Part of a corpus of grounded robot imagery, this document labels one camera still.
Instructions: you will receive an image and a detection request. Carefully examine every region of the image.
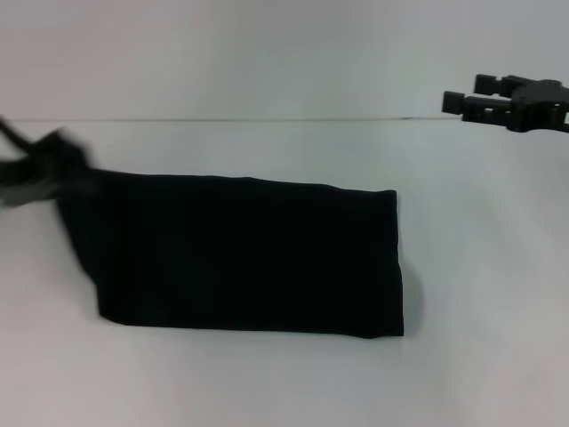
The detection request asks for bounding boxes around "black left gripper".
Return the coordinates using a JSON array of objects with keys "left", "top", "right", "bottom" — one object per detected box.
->
[{"left": 0, "top": 128, "right": 90, "bottom": 210}]

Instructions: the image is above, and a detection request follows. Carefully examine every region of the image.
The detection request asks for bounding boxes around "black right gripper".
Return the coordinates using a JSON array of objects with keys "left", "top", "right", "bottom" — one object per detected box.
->
[{"left": 442, "top": 73, "right": 569, "bottom": 134}]

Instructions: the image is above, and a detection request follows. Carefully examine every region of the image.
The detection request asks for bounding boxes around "black t-shirt with FREE print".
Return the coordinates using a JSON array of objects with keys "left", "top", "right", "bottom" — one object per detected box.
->
[{"left": 55, "top": 168, "right": 406, "bottom": 340}]

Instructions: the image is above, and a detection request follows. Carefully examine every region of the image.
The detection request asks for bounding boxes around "left arm cable with connector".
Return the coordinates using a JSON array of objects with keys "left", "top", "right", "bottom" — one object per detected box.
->
[{"left": 0, "top": 116, "right": 35, "bottom": 155}]

